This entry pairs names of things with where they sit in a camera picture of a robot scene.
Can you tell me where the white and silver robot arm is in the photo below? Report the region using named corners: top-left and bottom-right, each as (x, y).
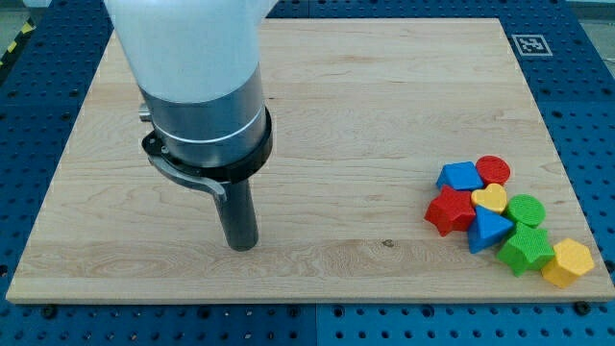
top-left (105, 0), bottom-right (277, 167)

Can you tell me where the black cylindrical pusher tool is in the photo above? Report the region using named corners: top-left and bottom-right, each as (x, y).
top-left (214, 180), bottom-right (258, 252)

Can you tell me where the wooden board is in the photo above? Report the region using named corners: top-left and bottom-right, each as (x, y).
top-left (7, 19), bottom-right (614, 305)

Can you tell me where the red star block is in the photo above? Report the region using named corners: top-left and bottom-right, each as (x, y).
top-left (424, 185), bottom-right (476, 237)

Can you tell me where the blue cube block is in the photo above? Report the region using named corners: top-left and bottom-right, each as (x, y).
top-left (435, 161), bottom-right (484, 191)

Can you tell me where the red cylinder block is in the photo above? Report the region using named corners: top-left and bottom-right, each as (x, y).
top-left (476, 156), bottom-right (511, 185)

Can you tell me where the blue triangle block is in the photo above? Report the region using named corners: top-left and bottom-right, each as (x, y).
top-left (467, 206), bottom-right (514, 254)

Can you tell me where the yellow heart block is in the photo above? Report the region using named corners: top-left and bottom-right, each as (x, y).
top-left (471, 184), bottom-right (508, 214)

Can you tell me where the green cylinder block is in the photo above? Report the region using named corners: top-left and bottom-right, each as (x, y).
top-left (504, 194), bottom-right (546, 227)

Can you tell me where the green star block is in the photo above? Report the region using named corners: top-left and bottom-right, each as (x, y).
top-left (496, 223), bottom-right (555, 277)

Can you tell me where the white fiducial marker tag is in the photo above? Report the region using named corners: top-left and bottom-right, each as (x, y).
top-left (511, 34), bottom-right (553, 57)

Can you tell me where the yellow hexagon block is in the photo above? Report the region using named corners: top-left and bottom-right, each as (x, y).
top-left (541, 238), bottom-right (595, 288)

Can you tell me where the black mounting flange ring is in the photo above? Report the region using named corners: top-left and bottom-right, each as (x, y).
top-left (140, 106), bottom-right (274, 203)

